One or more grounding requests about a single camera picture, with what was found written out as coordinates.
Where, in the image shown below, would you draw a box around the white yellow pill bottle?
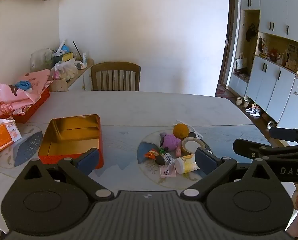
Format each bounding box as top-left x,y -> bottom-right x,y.
174,154 -> 199,174

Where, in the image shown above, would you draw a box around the tape roll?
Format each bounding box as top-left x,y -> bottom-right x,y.
180,137 -> 206,155

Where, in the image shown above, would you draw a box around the white sunglasses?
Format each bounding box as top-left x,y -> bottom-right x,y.
173,120 -> 203,140

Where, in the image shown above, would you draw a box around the pink ridged eraser block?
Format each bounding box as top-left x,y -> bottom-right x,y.
159,165 -> 177,178

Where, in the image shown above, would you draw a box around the orange fruit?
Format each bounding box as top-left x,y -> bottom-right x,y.
173,123 -> 190,140

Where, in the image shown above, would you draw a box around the purple spiky toy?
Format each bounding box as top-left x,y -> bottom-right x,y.
159,132 -> 182,152

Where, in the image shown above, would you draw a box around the dark purple block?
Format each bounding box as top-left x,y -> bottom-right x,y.
155,154 -> 166,166

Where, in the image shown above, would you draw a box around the red snack packet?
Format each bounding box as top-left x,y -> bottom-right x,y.
144,149 -> 159,160

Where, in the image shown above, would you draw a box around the pink tube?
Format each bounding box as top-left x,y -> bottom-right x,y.
175,146 -> 182,158

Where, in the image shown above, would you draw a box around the small blue label bottle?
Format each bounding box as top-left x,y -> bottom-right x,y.
162,153 -> 174,165

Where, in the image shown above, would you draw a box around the red metal tin box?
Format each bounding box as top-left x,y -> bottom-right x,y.
38,114 -> 104,169

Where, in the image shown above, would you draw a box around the shoes on floor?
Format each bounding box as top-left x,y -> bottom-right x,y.
245,104 -> 261,117

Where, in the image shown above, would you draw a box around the round placemat left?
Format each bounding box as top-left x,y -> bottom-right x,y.
0,125 -> 43,169

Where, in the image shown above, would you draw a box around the red cardboard box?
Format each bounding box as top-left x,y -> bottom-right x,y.
0,87 -> 50,124

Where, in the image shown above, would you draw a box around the orange white medicine box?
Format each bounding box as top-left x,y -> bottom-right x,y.
0,119 -> 22,152

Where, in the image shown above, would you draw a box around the wooden side shelf cabinet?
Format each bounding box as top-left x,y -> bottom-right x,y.
49,58 -> 94,92

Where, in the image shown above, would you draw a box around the wooden chair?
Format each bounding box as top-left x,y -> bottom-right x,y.
91,62 -> 141,92

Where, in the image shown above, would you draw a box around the blue cloth toy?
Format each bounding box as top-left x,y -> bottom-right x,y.
14,80 -> 32,91

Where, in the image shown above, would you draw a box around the white plastic bag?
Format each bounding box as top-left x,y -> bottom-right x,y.
49,59 -> 78,82

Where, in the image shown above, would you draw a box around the green yellow container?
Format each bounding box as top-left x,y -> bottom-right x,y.
53,52 -> 74,64

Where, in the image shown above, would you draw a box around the white tube on shelf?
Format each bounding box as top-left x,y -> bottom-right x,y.
82,53 -> 88,65

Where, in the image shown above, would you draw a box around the glass bowl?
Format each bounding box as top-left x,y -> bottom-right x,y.
30,48 -> 54,72

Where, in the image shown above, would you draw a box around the white wall cabinet unit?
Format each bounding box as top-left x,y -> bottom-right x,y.
229,0 -> 298,128

